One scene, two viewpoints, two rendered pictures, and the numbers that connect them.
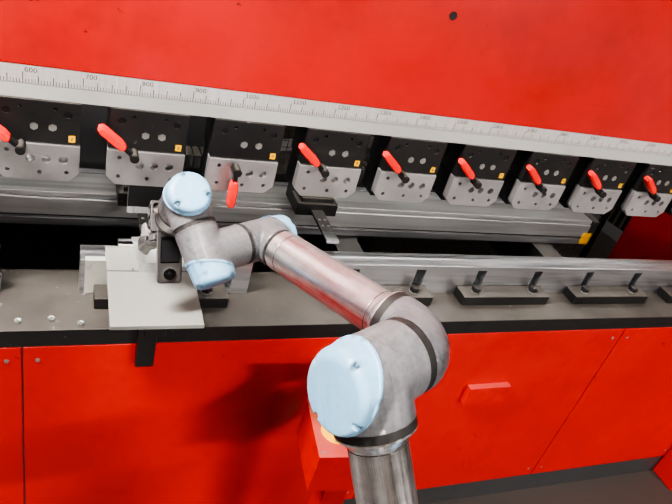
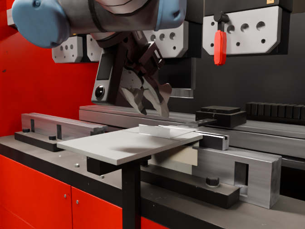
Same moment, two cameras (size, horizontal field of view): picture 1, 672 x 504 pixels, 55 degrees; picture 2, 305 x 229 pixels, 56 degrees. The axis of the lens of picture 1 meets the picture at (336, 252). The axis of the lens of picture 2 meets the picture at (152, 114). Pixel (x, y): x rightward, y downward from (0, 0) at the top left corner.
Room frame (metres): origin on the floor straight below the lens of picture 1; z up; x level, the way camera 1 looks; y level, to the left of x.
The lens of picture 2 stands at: (0.87, -0.23, 1.13)
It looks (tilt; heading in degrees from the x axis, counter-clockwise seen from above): 8 degrees down; 69
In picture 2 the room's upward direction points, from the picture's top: straight up
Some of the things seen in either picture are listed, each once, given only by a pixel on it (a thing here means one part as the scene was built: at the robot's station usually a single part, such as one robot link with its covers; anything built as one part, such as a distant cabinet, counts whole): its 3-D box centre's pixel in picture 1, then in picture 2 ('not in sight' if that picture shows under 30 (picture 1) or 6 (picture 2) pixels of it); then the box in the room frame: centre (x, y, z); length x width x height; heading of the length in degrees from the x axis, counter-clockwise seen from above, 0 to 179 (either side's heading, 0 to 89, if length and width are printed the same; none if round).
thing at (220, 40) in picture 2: (233, 185); (222, 39); (1.20, 0.25, 1.20); 0.04 x 0.02 x 0.10; 28
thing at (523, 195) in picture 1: (535, 175); not in sight; (1.63, -0.45, 1.26); 0.15 x 0.09 x 0.17; 118
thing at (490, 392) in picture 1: (485, 393); not in sight; (1.52, -0.56, 0.59); 0.15 x 0.02 x 0.07; 118
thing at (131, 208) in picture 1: (152, 195); (176, 77); (1.19, 0.42, 1.13); 0.10 x 0.02 x 0.10; 118
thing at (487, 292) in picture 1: (502, 295); not in sight; (1.60, -0.50, 0.89); 0.30 x 0.05 x 0.03; 118
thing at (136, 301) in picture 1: (152, 285); (134, 140); (1.05, 0.35, 1.00); 0.26 x 0.18 x 0.01; 28
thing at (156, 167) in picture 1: (145, 140); (168, 24); (1.17, 0.44, 1.26); 0.15 x 0.09 x 0.17; 118
